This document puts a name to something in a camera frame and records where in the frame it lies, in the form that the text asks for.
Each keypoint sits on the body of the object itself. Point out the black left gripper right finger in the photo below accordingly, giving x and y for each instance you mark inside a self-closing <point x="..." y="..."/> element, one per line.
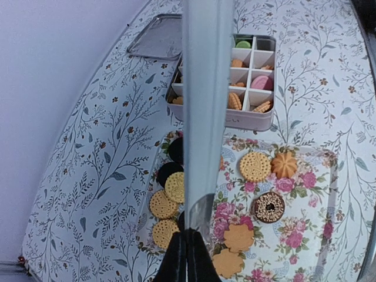
<point x="200" y="267"/>

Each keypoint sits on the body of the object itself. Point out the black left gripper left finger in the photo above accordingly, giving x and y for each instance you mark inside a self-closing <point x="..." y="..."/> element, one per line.
<point x="173" y="265"/>

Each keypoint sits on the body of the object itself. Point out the clear tin lid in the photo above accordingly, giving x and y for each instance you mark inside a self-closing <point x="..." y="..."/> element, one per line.
<point x="161" y="38"/>

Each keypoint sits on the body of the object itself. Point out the chocolate sprinkle donut cookie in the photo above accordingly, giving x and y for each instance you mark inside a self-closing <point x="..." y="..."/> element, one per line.
<point x="269" y="207"/>

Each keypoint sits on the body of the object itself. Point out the floral patterned tablecloth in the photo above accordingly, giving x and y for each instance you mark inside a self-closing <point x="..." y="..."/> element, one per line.
<point x="91" y="220"/>

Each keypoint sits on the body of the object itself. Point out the floral rectangular tray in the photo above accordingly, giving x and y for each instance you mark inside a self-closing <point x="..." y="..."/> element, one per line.
<point x="291" y="249"/>

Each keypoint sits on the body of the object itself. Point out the yellow dotted round biscuit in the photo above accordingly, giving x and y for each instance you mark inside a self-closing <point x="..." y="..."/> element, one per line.
<point x="255" y="166"/>

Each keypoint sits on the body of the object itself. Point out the swirl butter cookie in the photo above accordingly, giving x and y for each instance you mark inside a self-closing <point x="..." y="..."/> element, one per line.
<point x="284" y="165"/>

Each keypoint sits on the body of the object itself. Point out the pink sandwich cookie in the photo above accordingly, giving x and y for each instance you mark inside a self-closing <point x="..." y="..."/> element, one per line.
<point x="262" y="82"/>

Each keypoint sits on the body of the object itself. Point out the pink tin with white dividers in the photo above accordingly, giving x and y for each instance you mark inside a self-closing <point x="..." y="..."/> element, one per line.
<point x="248" y="108"/>

